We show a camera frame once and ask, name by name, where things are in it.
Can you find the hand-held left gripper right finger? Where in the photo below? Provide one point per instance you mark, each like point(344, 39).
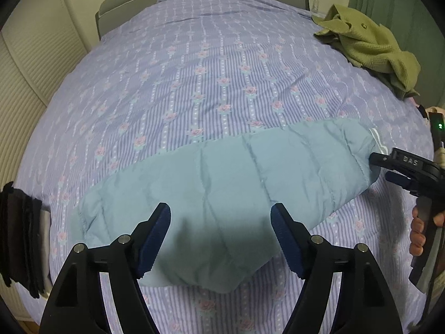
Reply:
point(285, 238)

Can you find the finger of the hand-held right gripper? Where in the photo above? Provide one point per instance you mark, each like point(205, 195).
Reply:
point(405, 182)
point(408, 161)

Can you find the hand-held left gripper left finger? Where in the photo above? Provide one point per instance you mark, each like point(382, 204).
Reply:
point(157, 238)

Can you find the light blue pants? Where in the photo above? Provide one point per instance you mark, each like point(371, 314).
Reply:
point(222, 181)

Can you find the person's right hand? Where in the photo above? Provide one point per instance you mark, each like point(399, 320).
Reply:
point(417, 236)

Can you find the olive green cloth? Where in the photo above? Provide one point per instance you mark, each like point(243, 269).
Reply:
point(368, 43)

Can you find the dark folded cloth stack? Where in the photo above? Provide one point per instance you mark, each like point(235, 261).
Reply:
point(21, 236)

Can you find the purple floral bedspread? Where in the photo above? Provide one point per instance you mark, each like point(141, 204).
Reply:
point(194, 76)

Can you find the clear plastic bottle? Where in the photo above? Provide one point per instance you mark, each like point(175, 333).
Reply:
point(316, 5)

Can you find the cream ribbed wardrobe door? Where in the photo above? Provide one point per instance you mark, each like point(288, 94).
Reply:
point(34, 59)

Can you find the grey headboard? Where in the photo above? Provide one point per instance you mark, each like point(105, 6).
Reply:
point(114, 17)

